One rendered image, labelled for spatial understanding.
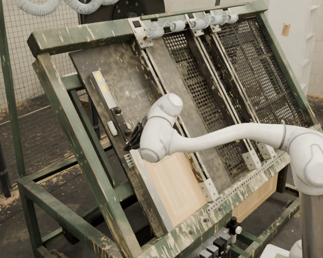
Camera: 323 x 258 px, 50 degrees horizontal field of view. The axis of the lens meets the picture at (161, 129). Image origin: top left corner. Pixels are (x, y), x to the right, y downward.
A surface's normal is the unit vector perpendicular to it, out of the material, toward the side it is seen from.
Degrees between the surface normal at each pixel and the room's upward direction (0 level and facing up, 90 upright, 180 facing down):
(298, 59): 90
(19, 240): 0
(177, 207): 56
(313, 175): 78
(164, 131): 28
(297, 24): 90
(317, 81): 90
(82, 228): 0
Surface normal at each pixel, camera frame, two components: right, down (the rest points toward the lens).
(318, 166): -0.17, 0.30
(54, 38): 0.57, -0.30
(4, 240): -0.04, -0.91
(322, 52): -0.56, 0.35
